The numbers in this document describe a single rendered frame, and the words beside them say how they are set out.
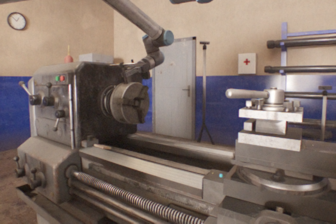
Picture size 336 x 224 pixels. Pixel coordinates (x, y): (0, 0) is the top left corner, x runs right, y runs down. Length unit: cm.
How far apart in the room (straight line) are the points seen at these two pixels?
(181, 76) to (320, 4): 274
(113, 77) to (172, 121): 338
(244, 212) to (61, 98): 108
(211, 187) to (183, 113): 375
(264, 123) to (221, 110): 350
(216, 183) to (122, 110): 64
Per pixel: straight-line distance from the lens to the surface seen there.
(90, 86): 126
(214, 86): 417
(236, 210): 63
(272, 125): 67
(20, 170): 159
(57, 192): 132
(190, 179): 86
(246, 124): 68
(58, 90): 135
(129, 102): 115
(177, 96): 450
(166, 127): 477
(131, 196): 97
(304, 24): 403
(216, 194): 79
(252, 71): 386
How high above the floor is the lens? 121
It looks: 4 degrees down
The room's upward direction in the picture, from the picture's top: straight up
